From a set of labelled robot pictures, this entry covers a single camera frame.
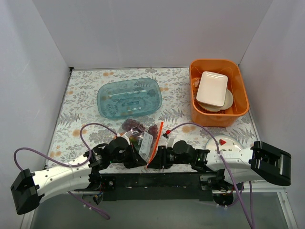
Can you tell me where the clear zip top bag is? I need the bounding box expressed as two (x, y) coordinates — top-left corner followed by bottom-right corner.
(119, 122), (164, 166)

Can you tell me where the purple fake grape bunch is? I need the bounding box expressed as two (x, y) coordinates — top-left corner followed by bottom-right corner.
(121, 119), (146, 133)

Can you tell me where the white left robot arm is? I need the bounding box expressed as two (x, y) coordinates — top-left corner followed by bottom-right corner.
(10, 137), (146, 215)

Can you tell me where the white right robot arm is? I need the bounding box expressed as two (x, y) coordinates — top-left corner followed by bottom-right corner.
(147, 140), (292, 190)

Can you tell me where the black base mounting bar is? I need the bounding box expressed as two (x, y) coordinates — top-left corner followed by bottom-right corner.
(80, 172), (234, 207)

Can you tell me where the watermelon pattern round plate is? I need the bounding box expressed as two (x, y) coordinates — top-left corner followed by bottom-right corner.
(205, 135), (243, 152)

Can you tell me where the teal transparent plastic tray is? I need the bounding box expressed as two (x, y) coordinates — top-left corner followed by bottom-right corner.
(97, 78), (162, 119)

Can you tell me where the orange plastic basket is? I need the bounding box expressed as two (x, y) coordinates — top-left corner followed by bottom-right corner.
(189, 59), (249, 127)

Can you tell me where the white rectangular plate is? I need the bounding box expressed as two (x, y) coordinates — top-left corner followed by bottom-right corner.
(196, 71), (228, 107)

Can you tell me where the cream round plate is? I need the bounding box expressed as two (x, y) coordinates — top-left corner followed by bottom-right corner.
(198, 89), (234, 112)

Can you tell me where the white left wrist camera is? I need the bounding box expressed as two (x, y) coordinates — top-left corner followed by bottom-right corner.
(121, 132), (132, 146)

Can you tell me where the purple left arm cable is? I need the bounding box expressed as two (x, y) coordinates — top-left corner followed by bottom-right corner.
(13, 123), (120, 220)

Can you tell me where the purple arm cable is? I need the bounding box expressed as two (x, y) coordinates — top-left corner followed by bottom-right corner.
(166, 123), (257, 229)
(13, 123), (120, 220)

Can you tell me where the aluminium frame rail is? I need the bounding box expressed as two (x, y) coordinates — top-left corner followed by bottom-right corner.
(242, 181), (299, 229)

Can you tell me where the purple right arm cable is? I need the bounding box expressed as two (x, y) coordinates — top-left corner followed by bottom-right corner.
(166, 123), (257, 229)

